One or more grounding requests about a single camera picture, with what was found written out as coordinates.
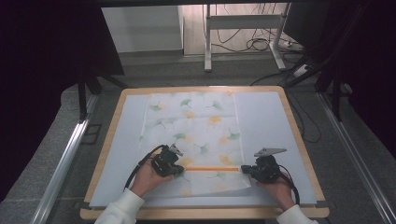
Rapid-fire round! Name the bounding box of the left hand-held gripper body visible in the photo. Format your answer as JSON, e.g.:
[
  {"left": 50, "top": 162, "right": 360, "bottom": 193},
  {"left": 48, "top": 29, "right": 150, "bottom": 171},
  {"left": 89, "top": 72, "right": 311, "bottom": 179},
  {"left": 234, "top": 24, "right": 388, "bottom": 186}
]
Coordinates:
[{"left": 151, "top": 143, "right": 184, "bottom": 177}]

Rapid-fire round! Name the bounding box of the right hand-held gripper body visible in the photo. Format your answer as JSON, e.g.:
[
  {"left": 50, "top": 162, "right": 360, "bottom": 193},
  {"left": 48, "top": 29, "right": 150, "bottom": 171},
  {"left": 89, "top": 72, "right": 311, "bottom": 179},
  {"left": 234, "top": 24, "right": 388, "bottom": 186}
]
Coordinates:
[{"left": 248, "top": 147, "right": 288, "bottom": 184}]

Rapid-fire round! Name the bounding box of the leaf print pillowcase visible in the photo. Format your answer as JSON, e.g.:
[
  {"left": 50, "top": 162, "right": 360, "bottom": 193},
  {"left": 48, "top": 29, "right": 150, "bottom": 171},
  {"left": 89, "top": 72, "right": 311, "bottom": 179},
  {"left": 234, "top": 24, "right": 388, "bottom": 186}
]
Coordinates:
[{"left": 138, "top": 91, "right": 252, "bottom": 199}]

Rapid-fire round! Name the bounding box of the person's left hand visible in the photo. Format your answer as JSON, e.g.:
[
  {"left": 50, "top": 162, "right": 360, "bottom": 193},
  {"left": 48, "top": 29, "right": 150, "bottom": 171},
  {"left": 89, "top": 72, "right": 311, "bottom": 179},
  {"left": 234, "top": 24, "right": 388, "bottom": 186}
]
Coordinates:
[{"left": 130, "top": 160, "right": 174, "bottom": 198}]

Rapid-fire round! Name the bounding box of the person's right hand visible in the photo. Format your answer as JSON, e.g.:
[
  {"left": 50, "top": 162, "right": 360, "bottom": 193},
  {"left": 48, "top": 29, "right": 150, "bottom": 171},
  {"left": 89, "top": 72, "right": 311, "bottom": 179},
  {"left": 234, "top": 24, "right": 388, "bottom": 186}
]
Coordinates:
[{"left": 256, "top": 175, "right": 296, "bottom": 212}]

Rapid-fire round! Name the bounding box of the white table mat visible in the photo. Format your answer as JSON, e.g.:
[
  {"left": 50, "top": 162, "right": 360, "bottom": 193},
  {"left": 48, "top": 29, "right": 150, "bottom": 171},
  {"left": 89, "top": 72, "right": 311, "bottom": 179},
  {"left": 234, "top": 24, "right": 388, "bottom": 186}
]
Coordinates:
[{"left": 88, "top": 91, "right": 318, "bottom": 209}]

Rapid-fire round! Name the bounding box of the dark floor socket plate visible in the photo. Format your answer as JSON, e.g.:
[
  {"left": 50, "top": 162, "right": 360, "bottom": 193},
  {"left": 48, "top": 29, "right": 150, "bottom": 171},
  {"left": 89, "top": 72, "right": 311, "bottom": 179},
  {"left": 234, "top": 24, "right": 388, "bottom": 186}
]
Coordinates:
[{"left": 81, "top": 123, "right": 103, "bottom": 146}]

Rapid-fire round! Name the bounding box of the black metal stand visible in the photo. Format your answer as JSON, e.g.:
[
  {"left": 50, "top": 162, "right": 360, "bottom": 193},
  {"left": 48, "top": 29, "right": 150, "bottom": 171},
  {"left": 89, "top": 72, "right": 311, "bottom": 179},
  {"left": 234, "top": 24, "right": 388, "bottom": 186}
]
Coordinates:
[
  {"left": 285, "top": 55, "right": 344, "bottom": 123},
  {"left": 77, "top": 70, "right": 129, "bottom": 123}
]

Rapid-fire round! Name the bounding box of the white power strip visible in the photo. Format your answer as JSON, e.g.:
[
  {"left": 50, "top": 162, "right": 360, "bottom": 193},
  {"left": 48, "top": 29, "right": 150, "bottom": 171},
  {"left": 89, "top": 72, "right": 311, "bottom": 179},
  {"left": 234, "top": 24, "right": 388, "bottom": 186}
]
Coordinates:
[
  {"left": 278, "top": 40, "right": 304, "bottom": 52},
  {"left": 292, "top": 63, "right": 311, "bottom": 78}
]

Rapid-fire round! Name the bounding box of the white cabinet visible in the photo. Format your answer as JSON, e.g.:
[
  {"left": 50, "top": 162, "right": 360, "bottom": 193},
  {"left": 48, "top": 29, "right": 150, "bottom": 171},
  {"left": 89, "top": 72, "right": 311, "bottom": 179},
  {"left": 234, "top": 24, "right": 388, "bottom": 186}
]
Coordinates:
[{"left": 101, "top": 5, "right": 185, "bottom": 54}]

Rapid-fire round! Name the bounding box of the black curtain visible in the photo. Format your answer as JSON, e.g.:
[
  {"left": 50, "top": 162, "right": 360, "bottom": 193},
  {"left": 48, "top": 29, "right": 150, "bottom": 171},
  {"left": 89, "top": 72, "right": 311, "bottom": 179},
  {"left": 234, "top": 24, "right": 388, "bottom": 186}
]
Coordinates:
[
  {"left": 0, "top": 0, "right": 125, "bottom": 203},
  {"left": 283, "top": 0, "right": 396, "bottom": 158}
]

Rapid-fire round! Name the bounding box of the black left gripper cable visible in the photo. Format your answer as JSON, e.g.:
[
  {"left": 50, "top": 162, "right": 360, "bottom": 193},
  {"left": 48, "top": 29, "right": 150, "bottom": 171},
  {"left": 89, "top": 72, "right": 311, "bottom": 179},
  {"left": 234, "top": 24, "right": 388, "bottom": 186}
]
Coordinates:
[{"left": 123, "top": 144, "right": 170, "bottom": 191}]

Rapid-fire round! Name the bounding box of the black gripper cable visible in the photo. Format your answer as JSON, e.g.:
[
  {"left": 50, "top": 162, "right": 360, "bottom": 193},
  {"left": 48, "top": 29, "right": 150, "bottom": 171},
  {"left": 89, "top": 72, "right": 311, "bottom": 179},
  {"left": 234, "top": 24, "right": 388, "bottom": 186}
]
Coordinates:
[
  {"left": 277, "top": 163, "right": 301, "bottom": 205},
  {"left": 123, "top": 144, "right": 170, "bottom": 191}
]

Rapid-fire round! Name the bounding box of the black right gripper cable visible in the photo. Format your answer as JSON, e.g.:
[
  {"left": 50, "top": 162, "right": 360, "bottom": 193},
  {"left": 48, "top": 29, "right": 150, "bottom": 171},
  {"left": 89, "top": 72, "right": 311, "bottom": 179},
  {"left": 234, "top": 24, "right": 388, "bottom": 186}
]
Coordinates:
[{"left": 277, "top": 163, "right": 301, "bottom": 205}]

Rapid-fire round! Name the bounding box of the long black floor cable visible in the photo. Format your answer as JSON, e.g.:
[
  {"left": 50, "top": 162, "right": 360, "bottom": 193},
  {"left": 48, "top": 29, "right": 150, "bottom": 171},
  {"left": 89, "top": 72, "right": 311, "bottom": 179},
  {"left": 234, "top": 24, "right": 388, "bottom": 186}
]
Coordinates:
[{"left": 250, "top": 55, "right": 322, "bottom": 144}]

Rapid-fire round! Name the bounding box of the aluminium rail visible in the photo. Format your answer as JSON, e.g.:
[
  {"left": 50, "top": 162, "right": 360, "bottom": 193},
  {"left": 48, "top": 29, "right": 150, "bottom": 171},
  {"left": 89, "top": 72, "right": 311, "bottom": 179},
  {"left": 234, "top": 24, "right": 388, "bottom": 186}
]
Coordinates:
[
  {"left": 316, "top": 91, "right": 396, "bottom": 224},
  {"left": 31, "top": 94, "right": 100, "bottom": 224}
]

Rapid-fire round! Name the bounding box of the black floor cable tangle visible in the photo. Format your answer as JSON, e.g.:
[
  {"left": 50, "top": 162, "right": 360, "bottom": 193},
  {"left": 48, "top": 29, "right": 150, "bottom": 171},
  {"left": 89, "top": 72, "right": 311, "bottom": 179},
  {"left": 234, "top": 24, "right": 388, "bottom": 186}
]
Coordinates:
[{"left": 211, "top": 27, "right": 281, "bottom": 54}]

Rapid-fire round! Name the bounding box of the white desk frame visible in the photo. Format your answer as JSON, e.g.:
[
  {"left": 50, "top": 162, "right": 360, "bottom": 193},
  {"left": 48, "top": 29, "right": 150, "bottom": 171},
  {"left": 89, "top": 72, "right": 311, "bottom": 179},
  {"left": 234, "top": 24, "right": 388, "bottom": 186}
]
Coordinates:
[{"left": 204, "top": 3, "right": 292, "bottom": 73}]

